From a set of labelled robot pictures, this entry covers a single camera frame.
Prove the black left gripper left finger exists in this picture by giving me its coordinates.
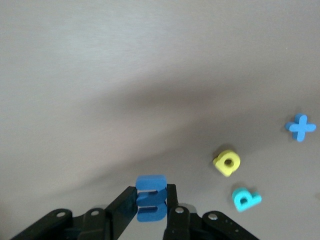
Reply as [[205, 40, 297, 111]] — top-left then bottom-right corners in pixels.
[[77, 186, 138, 240]]

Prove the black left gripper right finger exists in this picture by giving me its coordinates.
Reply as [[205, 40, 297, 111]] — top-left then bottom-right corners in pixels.
[[162, 183, 204, 240]]

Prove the teal foam letter p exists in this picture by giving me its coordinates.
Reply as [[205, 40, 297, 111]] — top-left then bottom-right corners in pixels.
[[231, 187, 263, 213]]

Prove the yellow foam letter d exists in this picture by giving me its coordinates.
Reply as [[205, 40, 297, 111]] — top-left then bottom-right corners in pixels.
[[212, 149, 241, 178]]

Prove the brown table cover sheet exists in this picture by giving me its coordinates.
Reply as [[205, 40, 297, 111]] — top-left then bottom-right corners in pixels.
[[0, 0, 320, 240]]

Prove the blue foam letter x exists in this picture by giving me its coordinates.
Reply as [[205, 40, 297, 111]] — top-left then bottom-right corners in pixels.
[[285, 113, 317, 143]]

